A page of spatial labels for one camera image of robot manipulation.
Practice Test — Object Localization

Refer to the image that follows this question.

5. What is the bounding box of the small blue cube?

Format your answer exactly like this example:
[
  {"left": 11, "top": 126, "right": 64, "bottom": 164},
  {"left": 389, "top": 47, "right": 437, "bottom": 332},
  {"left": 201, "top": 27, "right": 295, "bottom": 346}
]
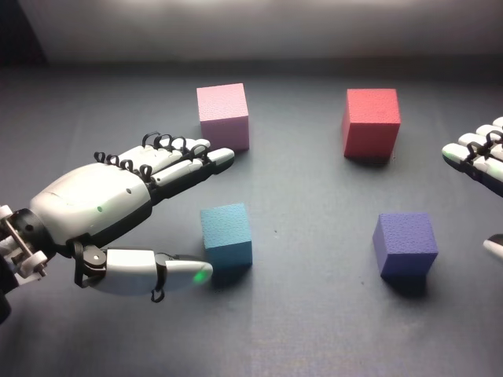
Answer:
[{"left": 200, "top": 203, "right": 253, "bottom": 272}]

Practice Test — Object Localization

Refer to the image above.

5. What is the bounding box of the red cube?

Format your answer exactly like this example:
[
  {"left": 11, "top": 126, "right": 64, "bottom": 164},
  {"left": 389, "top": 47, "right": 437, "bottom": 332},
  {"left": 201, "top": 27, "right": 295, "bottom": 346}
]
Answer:
[{"left": 341, "top": 88, "right": 402, "bottom": 159}]

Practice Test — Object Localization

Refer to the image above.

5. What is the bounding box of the pink cube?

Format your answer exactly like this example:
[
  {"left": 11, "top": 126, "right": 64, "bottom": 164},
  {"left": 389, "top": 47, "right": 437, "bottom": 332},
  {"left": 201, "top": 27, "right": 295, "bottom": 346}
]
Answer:
[{"left": 196, "top": 82, "right": 251, "bottom": 152}]

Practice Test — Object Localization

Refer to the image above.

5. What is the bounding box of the grey table cloth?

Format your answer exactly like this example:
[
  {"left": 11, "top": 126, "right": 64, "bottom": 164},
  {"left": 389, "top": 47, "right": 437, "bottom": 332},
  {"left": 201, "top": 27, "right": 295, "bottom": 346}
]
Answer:
[{"left": 0, "top": 58, "right": 503, "bottom": 377}]

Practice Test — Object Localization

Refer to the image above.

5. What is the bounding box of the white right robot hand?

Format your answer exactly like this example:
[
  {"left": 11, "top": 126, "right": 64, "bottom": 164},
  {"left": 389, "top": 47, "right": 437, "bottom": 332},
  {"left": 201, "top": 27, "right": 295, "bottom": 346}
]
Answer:
[{"left": 441, "top": 116, "right": 503, "bottom": 260}]

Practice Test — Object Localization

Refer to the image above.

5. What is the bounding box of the small purple cube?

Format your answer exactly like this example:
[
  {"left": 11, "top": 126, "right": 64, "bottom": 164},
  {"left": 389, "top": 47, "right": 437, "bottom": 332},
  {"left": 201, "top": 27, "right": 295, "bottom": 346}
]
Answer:
[{"left": 372, "top": 212, "right": 439, "bottom": 280}]

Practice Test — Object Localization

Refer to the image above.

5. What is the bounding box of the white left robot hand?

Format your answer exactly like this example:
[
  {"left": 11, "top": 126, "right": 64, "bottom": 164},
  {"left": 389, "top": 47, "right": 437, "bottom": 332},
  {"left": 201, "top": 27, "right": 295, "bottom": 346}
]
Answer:
[{"left": 29, "top": 132, "right": 236, "bottom": 303}]

